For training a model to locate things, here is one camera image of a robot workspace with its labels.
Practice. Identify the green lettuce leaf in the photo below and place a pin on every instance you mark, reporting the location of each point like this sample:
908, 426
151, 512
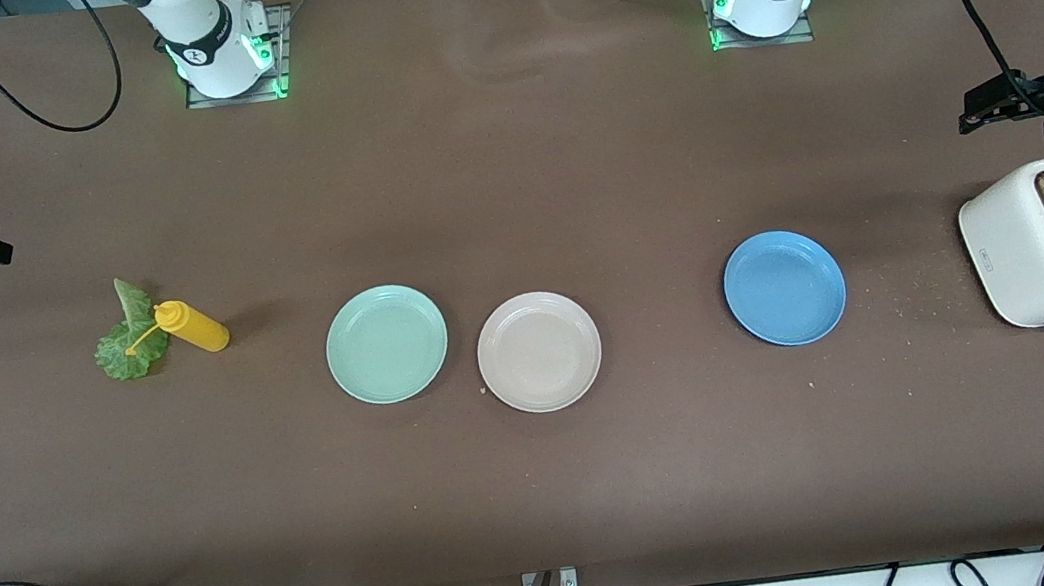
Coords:
127, 355

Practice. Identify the blue plate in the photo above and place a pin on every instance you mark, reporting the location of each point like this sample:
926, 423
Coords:
784, 289

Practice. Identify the mint green plate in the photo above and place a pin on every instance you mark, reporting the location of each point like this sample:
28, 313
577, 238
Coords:
388, 344

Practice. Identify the beige plate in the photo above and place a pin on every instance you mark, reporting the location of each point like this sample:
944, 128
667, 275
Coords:
540, 351

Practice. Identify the yellow squeeze bottle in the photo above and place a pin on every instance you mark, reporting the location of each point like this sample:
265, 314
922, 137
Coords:
199, 330

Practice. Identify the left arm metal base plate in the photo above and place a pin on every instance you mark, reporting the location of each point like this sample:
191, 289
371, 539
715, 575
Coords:
752, 44

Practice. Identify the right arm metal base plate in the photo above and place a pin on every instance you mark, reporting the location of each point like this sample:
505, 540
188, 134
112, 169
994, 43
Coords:
288, 72

